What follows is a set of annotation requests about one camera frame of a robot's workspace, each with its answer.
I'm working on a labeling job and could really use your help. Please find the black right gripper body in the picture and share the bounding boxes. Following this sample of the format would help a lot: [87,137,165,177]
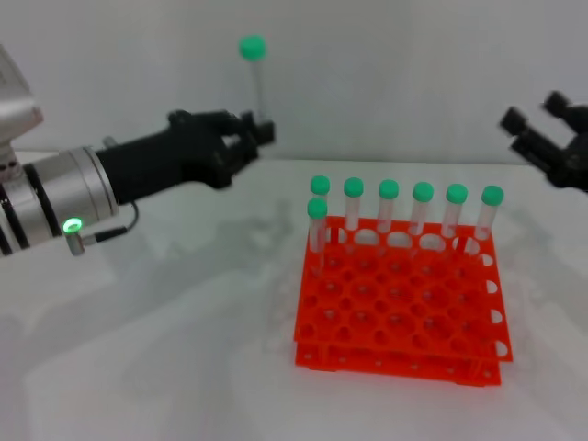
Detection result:
[545,104,588,194]

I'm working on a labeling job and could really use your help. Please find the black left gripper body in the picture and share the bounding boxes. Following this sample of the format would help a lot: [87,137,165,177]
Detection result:
[94,109,244,206]

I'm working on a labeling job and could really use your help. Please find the green capped clear test tube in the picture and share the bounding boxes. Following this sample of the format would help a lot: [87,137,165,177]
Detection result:
[466,185,505,267]
[309,175,332,231]
[343,176,365,254]
[306,198,329,277]
[378,179,400,256]
[238,35,270,125]
[412,181,435,258]
[445,183,469,263]

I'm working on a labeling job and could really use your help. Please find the orange test tube rack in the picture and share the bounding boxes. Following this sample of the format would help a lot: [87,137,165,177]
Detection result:
[292,215,515,388]

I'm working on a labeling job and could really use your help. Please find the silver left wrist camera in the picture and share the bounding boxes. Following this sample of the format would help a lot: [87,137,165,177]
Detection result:
[0,43,45,151]

